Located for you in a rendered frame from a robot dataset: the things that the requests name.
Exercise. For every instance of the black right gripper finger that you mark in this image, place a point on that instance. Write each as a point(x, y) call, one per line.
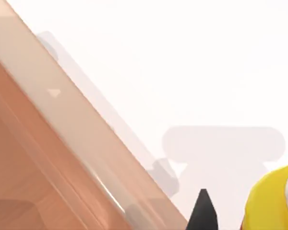
point(203, 213)

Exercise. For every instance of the yellow and white bottle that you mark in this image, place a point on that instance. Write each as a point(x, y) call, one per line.
point(268, 203)

